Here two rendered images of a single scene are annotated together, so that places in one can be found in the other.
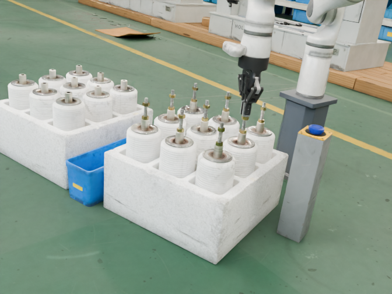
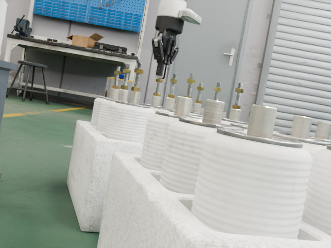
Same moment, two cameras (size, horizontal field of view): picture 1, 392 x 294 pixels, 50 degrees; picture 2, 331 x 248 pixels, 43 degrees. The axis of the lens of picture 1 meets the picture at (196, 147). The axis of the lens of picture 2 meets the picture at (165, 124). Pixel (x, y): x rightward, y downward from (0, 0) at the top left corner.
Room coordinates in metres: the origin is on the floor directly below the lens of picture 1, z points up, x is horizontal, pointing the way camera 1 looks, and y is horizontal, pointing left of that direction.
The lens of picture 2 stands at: (1.89, 0.65, 0.27)
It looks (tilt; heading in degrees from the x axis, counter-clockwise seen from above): 3 degrees down; 221
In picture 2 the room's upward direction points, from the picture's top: 10 degrees clockwise
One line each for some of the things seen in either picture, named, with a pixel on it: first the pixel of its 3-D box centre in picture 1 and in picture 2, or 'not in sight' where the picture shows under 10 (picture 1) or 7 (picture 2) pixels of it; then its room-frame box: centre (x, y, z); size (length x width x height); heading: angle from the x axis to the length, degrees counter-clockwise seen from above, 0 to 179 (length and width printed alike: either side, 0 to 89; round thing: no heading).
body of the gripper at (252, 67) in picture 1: (251, 70); (168, 34); (1.06, -0.12, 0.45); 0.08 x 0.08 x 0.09
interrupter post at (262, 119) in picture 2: (79, 69); (261, 124); (1.56, 0.47, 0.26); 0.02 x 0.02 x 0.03
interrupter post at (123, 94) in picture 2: (225, 116); (122, 96); (1.22, -0.08, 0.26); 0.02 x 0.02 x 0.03
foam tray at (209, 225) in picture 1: (198, 179); (157, 174); (1.12, -0.02, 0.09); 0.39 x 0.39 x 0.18; 59
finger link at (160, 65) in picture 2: not in sight; (159, 65); (1.07, -0.11, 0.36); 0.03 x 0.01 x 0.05; 16
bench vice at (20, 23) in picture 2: not in sight; (22, 26); (-0.76, -4.16, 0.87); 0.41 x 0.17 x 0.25; 42
